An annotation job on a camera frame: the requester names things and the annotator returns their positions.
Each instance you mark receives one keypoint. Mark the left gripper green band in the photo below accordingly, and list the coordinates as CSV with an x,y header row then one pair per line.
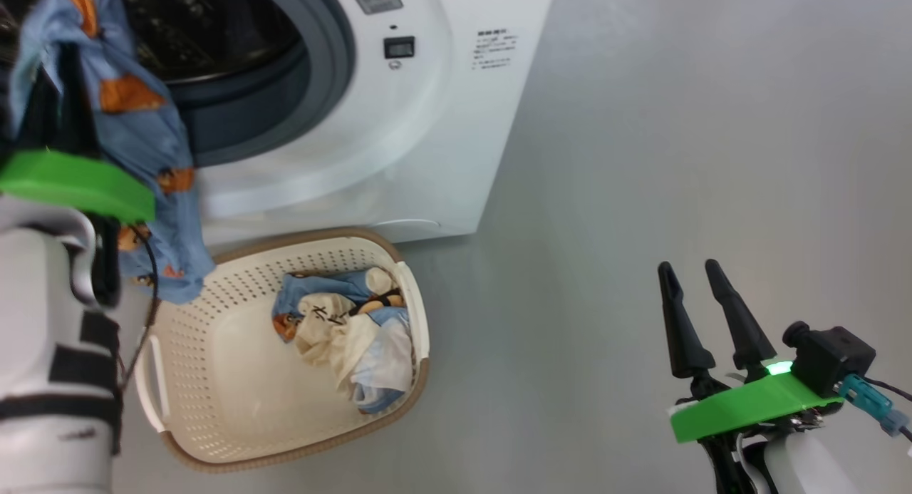
x,y
78,184

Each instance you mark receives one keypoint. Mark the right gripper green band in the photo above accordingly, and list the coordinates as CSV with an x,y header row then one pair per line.
x,y
748,407

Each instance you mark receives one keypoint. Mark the blue garment with orange prints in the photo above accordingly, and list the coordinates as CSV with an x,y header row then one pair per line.
x,y
135,130

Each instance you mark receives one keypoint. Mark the cream and light-blue garment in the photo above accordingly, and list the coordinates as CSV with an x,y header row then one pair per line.
x,y
349,337

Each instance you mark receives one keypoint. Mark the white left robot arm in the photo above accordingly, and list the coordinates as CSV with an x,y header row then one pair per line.
x,y
43,323

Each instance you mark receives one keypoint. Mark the grey rubber door gasket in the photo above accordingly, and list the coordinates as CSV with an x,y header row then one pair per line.
x,y
329,52

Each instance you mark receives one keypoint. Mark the cream perforated laundry basket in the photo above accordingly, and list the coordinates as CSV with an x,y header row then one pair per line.
x,y
235,380

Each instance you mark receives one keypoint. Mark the white front-load washing machine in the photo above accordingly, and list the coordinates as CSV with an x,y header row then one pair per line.
x,y
434,130

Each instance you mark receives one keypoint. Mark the small black door lock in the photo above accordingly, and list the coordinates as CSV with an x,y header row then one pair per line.
x,y
399,47

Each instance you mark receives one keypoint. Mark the perforated steel washer drum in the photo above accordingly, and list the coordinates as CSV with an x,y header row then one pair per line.
x,y
214,23

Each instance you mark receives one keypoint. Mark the round white filter cover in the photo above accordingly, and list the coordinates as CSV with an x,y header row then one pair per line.
x,y
406,225

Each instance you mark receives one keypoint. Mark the small printed text label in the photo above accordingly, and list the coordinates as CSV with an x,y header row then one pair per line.
x,y
499,48

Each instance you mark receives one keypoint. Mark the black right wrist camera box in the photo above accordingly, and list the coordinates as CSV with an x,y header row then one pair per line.
x,y
830,355

